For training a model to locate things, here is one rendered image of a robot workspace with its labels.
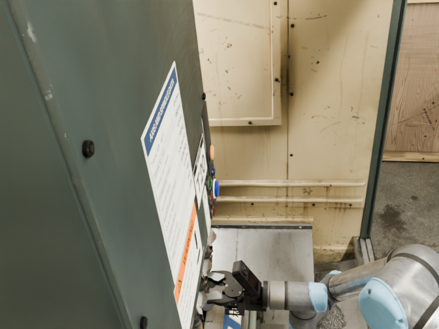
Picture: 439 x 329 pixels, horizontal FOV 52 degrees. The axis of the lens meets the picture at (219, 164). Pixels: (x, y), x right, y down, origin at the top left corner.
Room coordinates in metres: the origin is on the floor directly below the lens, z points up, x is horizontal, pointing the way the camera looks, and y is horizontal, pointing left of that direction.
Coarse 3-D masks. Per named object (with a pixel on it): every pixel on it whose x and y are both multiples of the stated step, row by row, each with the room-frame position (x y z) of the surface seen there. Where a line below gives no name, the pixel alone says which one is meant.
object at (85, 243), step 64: (0, 0) 0.22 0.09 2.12; (64, 0) 0.27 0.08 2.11; (128, 0) 0.38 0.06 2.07; (192, 0) 0.65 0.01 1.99; (0, 64) 0.22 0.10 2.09; (64, 64) 0.24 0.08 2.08; (128, 64) 0.34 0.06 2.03; (192, 64) 0.59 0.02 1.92; (0, 128) 0.22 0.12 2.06; (64, 128) 0.22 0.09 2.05; (128, 128) 0.31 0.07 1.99; (192, 128) 0.54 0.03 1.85; (0, 192) 0.22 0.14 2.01; (64, 192) 0.22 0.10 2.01; (128, 192) 0.28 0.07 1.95; (0, 256) 0.23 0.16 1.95; (64, 256) 0.22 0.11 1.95; (128, 256) 0.25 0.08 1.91; (0, 320) 0.23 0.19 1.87; (64, 320) 0.22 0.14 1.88; (128, 320) 0.22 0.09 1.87; (192, 320) 0.37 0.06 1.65
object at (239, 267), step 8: (240, 264) 0.77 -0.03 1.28; (232, 272) 0.76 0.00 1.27; (240, 272) 0.75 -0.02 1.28; (248, 272) 0.77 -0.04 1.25; (240, 280) 0.75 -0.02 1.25; (248, 280) 0.75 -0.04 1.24; (256, 280) 0.78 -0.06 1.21; (248, 288) 0.75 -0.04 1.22; (256, 288) 0.75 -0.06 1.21; (256, 296) 0.74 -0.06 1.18
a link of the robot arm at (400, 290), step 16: (400, 256) 0.63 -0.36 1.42; (384, 272) 0.59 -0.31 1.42; (400, 272) 0.58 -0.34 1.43; (416, 272) 0.57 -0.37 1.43; (432, 272) 0.58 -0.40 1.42; (368, 288) 0.56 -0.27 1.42; (384, 288) 0.54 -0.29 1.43; (400, 288) 0.54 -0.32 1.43; (416, 288) 0.54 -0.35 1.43; (432, 288) 0.55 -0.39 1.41; (368, 304) 0.54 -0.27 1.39; (384, 304) 0.51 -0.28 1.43; (400, 304) 0.51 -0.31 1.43; (416, 304) 0.51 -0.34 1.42; (432, 304) 0.50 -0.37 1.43; (368, 320) 0.53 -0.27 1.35; (384, 320) 0.51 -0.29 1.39; (400, 320) 0.49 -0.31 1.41; (416, 320) 0.48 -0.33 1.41; (432, 320) 0.48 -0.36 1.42
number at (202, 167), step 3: (201, 153) 0.56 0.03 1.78; (201, 156) 0.56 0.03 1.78; (201, 159) 0.56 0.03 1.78; (204, 159) 0.58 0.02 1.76; (201, 162) 0.56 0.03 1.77; (204, 162) 0.58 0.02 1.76; (201, 165) 0.55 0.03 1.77; (204, 165) 0.58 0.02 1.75; (201, 168) 0.55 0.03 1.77; (204, 168) 0.57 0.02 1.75; (201, 171) 0.55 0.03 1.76; (204, 171) 0.57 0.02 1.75; (201, 174) 0.54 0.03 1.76; (204, 174) 0.57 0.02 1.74; (201, 177) 0.54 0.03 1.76; (201, 180) 0.54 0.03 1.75; (201, 183) 0.53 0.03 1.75; (201, 186) 0.53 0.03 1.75
